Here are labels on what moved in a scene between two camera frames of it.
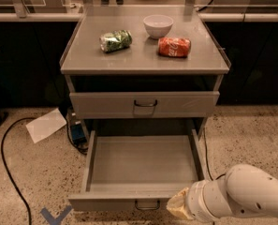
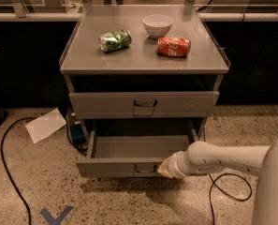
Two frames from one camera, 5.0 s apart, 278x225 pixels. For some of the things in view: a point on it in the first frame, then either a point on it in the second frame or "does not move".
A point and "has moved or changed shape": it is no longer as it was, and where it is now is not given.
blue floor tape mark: x=58 y=219 does not move
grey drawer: x=137 y=170 has moved or changed shape
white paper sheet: x=45 y=126 does not move
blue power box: x=78 y=134 does not move
